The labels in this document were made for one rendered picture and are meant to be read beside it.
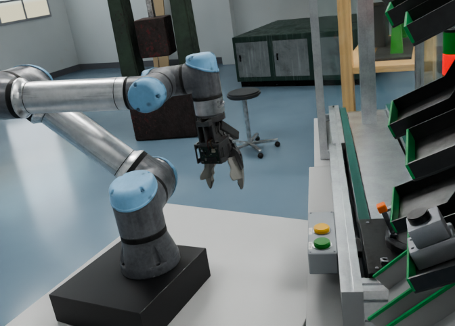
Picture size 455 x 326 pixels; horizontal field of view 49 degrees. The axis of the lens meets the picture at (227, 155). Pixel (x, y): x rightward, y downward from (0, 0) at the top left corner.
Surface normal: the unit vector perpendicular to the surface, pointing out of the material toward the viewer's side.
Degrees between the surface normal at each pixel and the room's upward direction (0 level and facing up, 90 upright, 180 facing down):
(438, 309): 90
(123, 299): 3
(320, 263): 90
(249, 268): 0
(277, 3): 90
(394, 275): 90
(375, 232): 0
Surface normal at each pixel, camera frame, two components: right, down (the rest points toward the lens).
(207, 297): -0.14, -0.93
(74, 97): -0.15, 0.23
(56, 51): 0.87, 0.05
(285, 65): -0.47, 0.37
